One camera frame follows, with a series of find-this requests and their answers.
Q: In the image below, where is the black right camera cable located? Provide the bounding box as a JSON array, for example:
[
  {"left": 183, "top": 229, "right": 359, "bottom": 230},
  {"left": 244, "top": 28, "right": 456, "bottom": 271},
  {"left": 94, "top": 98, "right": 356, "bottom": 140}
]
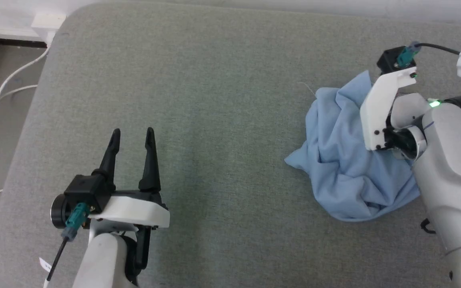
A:
[{"left": 395, "top": 41, "right": 461, "bottom": 68}]

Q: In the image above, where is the short white floor cable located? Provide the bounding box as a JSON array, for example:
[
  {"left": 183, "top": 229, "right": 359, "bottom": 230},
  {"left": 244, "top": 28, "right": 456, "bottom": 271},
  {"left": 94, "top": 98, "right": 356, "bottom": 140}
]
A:
[{"left": 0, "top": 84, "right": 39, "bottom": 100}]

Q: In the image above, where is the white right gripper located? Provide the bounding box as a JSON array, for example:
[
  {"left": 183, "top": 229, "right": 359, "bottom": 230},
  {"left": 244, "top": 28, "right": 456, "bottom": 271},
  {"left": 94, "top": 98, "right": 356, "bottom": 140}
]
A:
[{"left": 360, "top": 67, "right": 417, "bottom": 152}]

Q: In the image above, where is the grey fabric sofa cushion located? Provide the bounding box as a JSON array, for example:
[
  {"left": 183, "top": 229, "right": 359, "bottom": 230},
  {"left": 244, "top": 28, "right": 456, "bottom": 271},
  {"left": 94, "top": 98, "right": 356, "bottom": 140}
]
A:
[{"left": 0, "top": 0, "right": 461, "bottom": 288}]

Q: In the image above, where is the light blue polo shirt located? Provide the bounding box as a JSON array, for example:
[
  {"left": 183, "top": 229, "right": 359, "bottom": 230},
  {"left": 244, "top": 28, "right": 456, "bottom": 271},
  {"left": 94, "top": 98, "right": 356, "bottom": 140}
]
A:
[{"left": 285, "top": 70, "right": 421, "bottom": 222}]

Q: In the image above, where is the long white floor cable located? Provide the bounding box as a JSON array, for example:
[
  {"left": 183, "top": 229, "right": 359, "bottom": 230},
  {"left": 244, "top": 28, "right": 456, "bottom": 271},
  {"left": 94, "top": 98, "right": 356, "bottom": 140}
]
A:
[{"left": 0, "top": 43, "right": 52, "bottom": 108}]

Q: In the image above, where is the white left cable tag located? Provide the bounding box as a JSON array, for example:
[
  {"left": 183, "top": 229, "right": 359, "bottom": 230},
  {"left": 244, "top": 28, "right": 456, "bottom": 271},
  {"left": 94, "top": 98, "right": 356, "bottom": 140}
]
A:
[{"left": 38, "top": 257, "right": 52, "bottom": 288}]

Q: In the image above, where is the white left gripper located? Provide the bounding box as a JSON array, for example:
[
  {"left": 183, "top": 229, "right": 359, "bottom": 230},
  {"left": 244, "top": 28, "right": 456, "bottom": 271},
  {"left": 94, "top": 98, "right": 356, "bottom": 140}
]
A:
[{"left": 50, "top": 127, "right": 170, "bottom": 230}]

